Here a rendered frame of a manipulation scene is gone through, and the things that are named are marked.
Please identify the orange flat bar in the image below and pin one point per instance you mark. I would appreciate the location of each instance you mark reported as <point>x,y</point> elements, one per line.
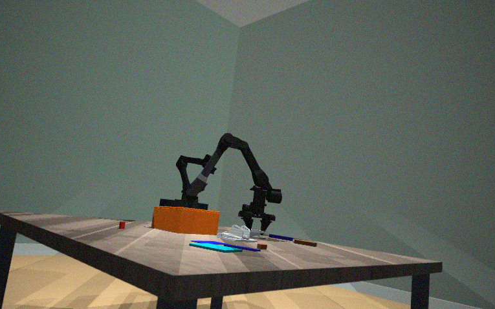
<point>305,243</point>

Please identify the teal flat rectangular plate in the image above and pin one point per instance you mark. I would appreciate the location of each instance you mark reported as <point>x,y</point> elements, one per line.
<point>215,247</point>

